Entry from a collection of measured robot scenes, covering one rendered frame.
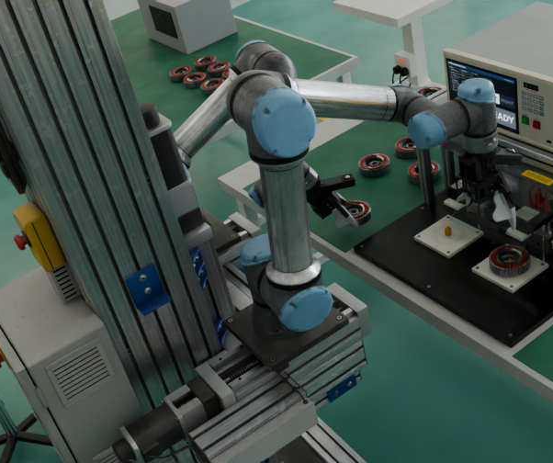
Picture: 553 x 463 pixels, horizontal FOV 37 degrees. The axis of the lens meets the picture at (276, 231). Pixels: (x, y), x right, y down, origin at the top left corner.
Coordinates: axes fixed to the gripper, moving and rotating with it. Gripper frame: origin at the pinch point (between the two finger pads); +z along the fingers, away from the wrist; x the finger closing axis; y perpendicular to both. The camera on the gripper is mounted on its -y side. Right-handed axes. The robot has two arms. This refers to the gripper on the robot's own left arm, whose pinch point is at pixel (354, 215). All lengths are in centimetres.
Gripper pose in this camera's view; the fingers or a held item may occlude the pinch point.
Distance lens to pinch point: 265.2
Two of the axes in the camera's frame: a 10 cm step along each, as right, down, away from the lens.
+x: 1.6, 5.4, -8.2
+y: -7.3, 6.2, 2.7
